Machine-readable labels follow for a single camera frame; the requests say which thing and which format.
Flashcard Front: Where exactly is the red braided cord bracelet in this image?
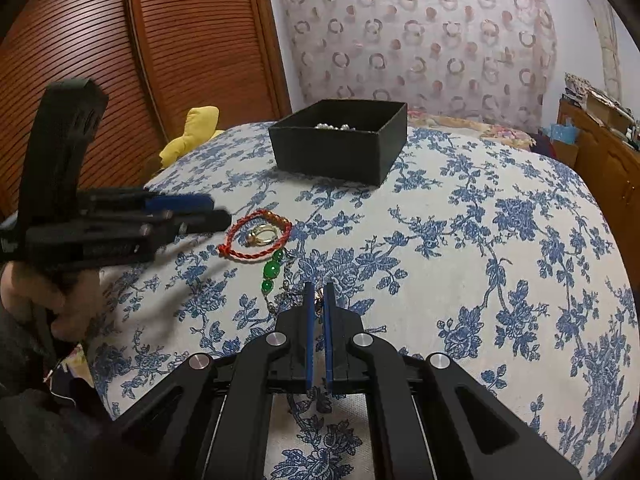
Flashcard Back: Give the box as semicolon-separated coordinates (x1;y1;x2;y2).
217;208;294;265

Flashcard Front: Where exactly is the circle patterned lace curtain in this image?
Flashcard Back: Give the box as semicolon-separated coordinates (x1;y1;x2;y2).
281;0;556;131

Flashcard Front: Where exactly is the green jade bead chain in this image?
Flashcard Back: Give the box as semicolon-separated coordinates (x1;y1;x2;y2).
260;248;296;316

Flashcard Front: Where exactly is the black jewelry box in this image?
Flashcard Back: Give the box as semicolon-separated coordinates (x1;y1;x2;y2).
268;100;408;186

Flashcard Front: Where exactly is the cardboard box on sideboard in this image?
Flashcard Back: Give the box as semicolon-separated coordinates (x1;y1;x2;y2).
586;91;634;134

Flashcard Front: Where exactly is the gold pearl ring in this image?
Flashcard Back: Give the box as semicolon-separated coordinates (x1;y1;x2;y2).
244;223;281;248

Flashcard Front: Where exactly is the person's left hand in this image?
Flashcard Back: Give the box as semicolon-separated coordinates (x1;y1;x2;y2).
1;262;103;342

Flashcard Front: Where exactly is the cream tied window curtain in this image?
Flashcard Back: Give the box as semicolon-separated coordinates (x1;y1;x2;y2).
592;0;622;101

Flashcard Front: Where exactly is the floral bed quilt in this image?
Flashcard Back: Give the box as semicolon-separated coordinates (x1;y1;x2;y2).
408;110;536;152

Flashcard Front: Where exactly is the yellow Pikachu plush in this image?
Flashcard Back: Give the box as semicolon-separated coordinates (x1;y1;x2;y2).
158;105;224;169

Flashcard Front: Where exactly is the wooden sideboard cabinet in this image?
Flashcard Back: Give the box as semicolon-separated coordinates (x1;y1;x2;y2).
555;96;640;281

